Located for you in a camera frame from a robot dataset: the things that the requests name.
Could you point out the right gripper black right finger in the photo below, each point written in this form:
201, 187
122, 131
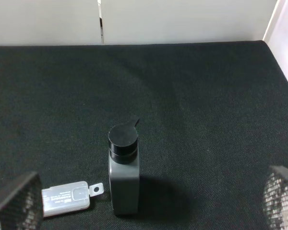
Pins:
275, 198

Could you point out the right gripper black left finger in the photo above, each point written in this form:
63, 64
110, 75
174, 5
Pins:
21, 205

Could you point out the grey flat plastic case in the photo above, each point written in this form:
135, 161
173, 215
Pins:
70, 197

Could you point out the grey bottle with black cap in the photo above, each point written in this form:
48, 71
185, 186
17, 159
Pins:
124, 167

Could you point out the black tablecloth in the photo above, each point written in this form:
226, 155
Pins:
213, 118

